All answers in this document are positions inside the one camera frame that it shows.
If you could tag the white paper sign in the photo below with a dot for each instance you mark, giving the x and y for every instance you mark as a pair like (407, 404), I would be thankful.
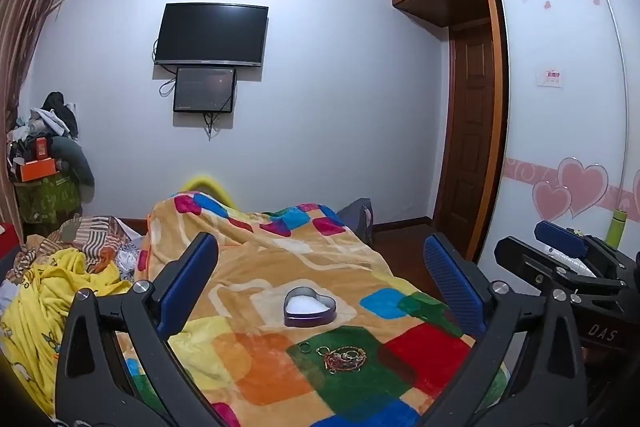
(548, 78)

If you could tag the black wall television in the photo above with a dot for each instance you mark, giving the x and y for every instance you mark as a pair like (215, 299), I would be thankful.
(210, 34)

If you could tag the colourful patchwork blanket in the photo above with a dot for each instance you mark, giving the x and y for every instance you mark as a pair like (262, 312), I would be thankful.
(280, 257)

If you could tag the yellow printed blanket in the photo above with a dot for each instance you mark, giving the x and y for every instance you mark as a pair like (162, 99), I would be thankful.
(35, 307)

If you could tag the orange box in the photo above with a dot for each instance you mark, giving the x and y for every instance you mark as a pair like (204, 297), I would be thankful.
(37, 169)

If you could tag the small black wall monitor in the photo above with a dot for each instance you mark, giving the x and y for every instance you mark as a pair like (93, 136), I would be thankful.
(204, 89)

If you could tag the red cloth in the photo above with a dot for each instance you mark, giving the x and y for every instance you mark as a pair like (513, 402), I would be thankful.
(7, 237)

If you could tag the grey backpack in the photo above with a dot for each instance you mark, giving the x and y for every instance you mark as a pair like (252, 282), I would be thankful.
(357, 217)

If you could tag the white floral cloth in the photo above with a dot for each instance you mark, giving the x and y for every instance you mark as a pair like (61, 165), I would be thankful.
(127, 257)

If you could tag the pile of clothes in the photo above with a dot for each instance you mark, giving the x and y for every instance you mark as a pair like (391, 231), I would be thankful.
(47, 119)

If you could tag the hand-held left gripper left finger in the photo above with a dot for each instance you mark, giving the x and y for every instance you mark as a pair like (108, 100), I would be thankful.
(187, 277)

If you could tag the purple heart-shaped tin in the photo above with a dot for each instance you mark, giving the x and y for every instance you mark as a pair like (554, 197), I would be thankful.
(310, 314)

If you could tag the brown wooden door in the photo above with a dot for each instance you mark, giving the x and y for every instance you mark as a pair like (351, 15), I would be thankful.
(467, 132)

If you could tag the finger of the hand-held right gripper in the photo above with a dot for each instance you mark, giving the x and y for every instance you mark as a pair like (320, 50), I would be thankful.
(560, 238)
(515, 253)

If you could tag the green bottle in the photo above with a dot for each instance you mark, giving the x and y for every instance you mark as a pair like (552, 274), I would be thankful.
(616, 229)

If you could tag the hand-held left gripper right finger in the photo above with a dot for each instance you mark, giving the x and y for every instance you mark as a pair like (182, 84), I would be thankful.
(450, 277)

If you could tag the striped brown cloth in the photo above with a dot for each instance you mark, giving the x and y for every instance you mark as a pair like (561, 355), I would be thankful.
(95, 237)

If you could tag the yellow pillow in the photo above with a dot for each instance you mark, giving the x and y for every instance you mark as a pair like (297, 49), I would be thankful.
(210, 187)

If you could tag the green patterned bag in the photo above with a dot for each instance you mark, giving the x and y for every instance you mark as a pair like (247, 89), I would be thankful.
(47, 202)

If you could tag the red box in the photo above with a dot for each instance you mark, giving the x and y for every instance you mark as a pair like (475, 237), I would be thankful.
(42, 149)

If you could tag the brown striped curtain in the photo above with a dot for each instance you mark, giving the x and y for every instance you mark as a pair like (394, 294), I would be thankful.
(25, 32)

